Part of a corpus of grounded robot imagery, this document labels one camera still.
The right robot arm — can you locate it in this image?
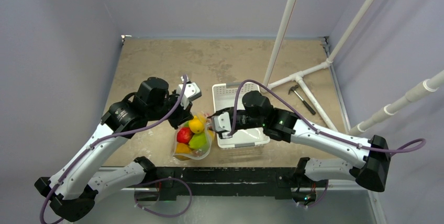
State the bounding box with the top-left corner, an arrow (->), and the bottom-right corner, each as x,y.
225,91 -> 391,192

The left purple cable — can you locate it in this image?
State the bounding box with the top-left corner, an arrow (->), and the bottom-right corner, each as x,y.
39,74 -> 188,224

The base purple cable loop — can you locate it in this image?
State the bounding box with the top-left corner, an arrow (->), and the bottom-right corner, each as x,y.
134,176 -> 194,219

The white plastic basket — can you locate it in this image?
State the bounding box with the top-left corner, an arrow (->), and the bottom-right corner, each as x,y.
212,82 -> 271,150

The clear zip top bag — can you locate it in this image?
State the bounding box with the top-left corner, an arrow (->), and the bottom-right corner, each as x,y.
172,112 -> 215,161

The white pipe frame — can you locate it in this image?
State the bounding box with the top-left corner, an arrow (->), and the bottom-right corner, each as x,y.
262,0 -> 394,131

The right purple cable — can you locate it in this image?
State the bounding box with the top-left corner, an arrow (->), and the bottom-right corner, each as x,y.
227,79 -> 427,154

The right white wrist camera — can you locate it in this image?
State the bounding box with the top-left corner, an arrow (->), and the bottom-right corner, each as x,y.
210,111 -> 231,139

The orange-yellow potato toy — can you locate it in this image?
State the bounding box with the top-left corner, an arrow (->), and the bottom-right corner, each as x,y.
174,143 -> 193,161

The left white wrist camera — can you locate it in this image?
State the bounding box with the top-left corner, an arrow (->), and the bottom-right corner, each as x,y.
177,82 -> 202,109

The yellow pear toy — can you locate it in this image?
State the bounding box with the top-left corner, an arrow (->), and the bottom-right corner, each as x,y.
188,116 -> 205,134

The red apple toy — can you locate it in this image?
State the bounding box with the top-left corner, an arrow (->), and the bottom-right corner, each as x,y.
176,127 -> 194,144

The white jointed pipe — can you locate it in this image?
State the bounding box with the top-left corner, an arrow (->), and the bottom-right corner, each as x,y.
348,70 -> 443,136

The metal clamp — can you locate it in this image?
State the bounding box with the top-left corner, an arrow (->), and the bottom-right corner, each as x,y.
288,84 -> 316,115

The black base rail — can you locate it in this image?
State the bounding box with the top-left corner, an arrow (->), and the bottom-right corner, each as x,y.
122,166 -> 328,201

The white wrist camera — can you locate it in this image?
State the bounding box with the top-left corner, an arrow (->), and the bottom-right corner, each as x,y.
177,82 -> 202,109
210,111 -> 231,139

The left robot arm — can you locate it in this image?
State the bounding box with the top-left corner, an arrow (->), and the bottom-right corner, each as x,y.
35,75 -> 202,222

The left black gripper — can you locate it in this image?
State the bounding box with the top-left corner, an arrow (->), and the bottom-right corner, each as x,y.
147,89 -> 194,129

